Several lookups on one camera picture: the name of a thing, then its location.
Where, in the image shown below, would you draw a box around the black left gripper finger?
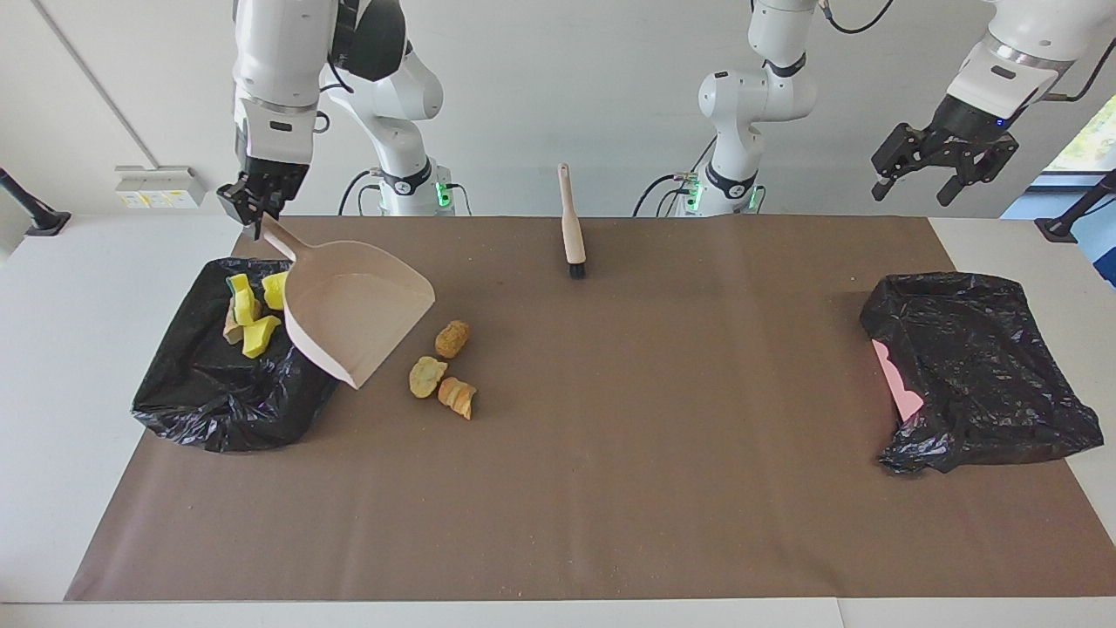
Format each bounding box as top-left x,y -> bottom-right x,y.
872,124 -> 932,201
937,140 -> 1019,208

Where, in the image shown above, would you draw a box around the yellow sponge with green pad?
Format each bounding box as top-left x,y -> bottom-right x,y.
227,273 -> 262,325

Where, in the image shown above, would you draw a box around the striped croissant bread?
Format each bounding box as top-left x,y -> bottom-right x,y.
223,301 -> 262,345
438,377 -> 478,421

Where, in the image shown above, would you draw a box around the pale pink plastic dustpan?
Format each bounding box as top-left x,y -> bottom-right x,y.
260,216 -> 437,390

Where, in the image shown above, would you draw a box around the brown bread roll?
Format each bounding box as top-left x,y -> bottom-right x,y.
435,320 -> 471,360

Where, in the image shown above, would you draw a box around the pale yellowish bread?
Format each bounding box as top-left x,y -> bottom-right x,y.
409,356 -> 449,399

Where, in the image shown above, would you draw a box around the beige handle black bristle brush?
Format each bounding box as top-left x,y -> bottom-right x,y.
558,163 -> 588,280

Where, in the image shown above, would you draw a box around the black trash bag bin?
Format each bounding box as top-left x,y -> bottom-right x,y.
131,257 -> 360,453

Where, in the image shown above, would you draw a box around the black trash bag over pink bin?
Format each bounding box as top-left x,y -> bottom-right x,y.
859,272 -> 1105,475

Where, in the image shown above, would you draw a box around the window with green view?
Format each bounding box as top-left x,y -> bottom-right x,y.
1045,94 -> 1116,173

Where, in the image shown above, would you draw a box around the brown paper table mat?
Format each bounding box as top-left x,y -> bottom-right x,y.
65,215 -> 1116,603

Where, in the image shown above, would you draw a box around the black base cable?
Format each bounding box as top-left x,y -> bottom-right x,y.
632,140 -> 718,217
338,170 -> 384,216

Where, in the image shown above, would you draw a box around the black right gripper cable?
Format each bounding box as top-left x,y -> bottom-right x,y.
312,52 -> 354,136

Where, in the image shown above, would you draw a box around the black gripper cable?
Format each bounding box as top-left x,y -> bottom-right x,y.
815,0 -> 1116,101
312,52 -> 354,136

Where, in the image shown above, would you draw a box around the white wall socket box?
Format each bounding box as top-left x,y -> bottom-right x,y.
115,166 -> 208,210

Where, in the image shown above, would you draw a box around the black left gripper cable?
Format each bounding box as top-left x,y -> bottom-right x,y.
815,0 -> 1116,101

